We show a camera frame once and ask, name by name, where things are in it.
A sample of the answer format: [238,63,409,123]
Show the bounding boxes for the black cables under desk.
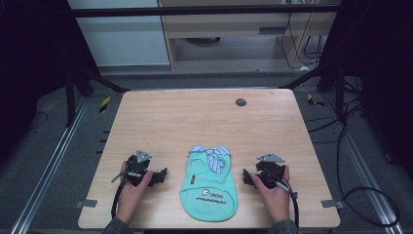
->
[280,12,327,70]

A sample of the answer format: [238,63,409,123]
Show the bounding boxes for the right hand-held gripper cable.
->
[264,169,300,230]

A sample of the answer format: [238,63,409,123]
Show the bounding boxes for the white cabinet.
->
[67,0,170,68]

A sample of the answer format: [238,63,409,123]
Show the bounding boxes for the grey table edge bracket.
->
[320,199,345,210]
[75,199,98,209]

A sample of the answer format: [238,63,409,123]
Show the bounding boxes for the black curtain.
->
[319,0,413,183]
[0,0,100,164]

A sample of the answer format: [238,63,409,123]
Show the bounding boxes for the person's left hand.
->
[115,161,155,216]

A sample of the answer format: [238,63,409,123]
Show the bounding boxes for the hand-held gripper cable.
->
[264,169,300,230]
[110,170,131,220]

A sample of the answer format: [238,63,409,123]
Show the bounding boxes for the long black floor cable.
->
[305,76,401,228]

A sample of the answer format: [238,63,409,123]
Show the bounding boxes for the aluminium floor rail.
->
[10,97,91,234]
[322,93,405,234]

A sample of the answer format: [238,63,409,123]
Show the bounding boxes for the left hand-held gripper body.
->
[125,149,154,187]

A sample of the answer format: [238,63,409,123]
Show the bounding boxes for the yellow black striped tape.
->
[306,93,325,108]
[98,96,112,114]

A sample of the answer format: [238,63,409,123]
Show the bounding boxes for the black horizontal frame bar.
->
[66,3,344,19]

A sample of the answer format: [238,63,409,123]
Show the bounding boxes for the light wooden desk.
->
[157,0,340,72]

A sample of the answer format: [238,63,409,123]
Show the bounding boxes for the person's right hand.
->
[251,165,291,219]

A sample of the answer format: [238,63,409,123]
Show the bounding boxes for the mint green pet shirt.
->
[178,144,240,223]

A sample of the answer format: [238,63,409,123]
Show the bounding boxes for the left hand-held gripper cable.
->
[110,170,131,220]

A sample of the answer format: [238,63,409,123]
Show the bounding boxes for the black metal stand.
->
[63,64,131,129]
[280,59,347,122]

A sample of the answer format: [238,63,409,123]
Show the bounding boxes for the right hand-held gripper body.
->
[255,152,287,190]

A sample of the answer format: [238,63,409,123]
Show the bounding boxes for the thin black floor cable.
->
[27,110,50,132]

